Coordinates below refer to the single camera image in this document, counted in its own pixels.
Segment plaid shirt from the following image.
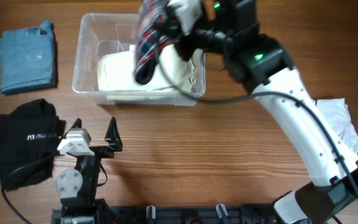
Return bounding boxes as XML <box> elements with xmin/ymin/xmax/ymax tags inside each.
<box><xmin>134</xmin><ymin>0</ymin><xmax>171</xmax><ymax>85</ymax></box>

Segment cream cloth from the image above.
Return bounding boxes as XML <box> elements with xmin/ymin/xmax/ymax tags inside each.
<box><xmin>97</xmin><ymin>45</ymin><xmax>197</xmax><ymax>101</ymax></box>

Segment white shirt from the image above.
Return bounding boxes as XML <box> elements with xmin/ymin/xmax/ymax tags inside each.
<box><xmin>315</xmin><ymin>98</ymin><xmax>358</xmax><ymax>153</ymax></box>

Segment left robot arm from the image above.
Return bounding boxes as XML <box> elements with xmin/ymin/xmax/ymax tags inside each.
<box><xmin>51</xmin><ymin>117</ymin><xmax>122</xmax><ymax>224</ymax></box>

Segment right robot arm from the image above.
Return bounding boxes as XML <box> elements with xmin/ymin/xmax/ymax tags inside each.
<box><xmin>133</xmin><ymin>1</ymin><xmax>358</xmax><ymax>223</ymax></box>

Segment folded black garment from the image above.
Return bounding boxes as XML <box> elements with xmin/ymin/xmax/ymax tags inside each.
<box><xmin>0</xmin><ymin>98</ymin><xmax>59</xmax><ymax>190</ymax></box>

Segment clear plastic storage bin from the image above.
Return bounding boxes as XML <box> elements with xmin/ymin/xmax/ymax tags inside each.
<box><xmin>72</xmin><ymin>13</ymin><xmax>196</xmax><ymax>106</ymax></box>

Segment folded blue denim jeans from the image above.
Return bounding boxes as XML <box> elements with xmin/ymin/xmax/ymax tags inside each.
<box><xmin>0</xmin><ymin>21</ymin><xmax>56</xmax><ymax>95</ymax></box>

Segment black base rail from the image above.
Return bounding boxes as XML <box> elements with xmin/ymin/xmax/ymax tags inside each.
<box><xmin>50</xmin><ymin>203</ymin><xmax>276</xmax><ymax>224</ymax></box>

